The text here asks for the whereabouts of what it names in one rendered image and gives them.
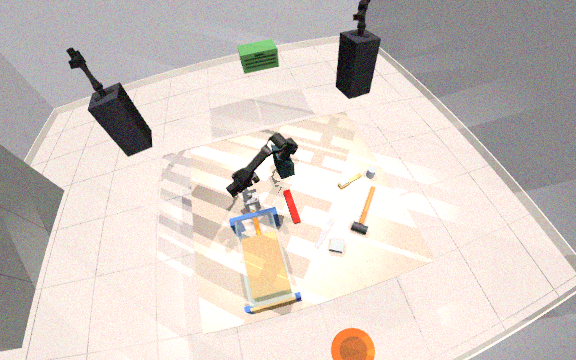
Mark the hammer with wooden handle and black head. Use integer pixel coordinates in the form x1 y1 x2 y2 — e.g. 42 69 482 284
350 186 375 234

